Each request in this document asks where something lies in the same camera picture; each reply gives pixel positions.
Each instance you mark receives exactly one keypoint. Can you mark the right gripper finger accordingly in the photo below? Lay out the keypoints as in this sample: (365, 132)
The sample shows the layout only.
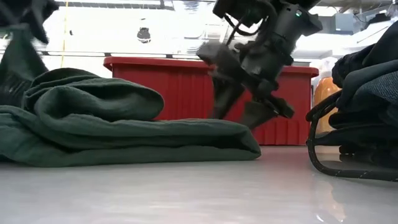
(227, 99)
(264, 112)

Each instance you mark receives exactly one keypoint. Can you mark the dark blue denim jeans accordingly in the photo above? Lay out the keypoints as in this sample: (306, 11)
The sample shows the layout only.
(367, 137)

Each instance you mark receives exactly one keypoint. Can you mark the green polo shirt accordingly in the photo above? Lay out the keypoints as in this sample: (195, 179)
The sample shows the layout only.
(93, 140)

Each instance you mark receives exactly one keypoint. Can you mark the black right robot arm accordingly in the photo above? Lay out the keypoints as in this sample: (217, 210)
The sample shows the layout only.
(289, 25)

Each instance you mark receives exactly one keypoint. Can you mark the red plastic laundry bin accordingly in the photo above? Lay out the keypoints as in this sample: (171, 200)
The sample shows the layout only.
(186, 87)

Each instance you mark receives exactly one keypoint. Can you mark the orange spray bottle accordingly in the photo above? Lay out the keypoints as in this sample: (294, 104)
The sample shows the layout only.
(323, 90)

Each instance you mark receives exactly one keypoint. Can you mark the black ceiling fixture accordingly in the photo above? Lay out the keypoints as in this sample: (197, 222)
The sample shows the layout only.
(144, 35)

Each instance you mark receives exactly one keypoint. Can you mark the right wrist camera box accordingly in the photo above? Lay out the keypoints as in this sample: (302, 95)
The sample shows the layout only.
(217, 56)

